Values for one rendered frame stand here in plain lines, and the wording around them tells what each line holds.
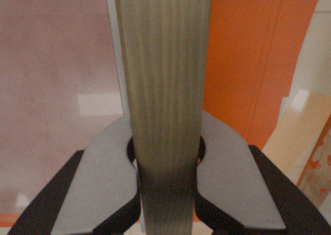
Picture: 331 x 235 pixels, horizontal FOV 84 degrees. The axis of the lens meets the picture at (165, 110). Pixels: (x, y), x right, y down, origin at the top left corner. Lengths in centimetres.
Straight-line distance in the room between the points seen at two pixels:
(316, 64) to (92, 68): 20
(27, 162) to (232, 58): 25
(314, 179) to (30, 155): 32
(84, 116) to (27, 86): 6
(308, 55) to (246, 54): 5
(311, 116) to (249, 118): 6
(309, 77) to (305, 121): 5
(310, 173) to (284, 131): 7
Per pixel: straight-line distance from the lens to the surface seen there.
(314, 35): 20
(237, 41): 17
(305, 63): 21
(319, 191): 28
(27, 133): 24
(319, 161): 27
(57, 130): 22
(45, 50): 19
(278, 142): 24
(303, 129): 24
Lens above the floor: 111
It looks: 61 degrees down
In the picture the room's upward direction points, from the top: 178 degrees clockwise
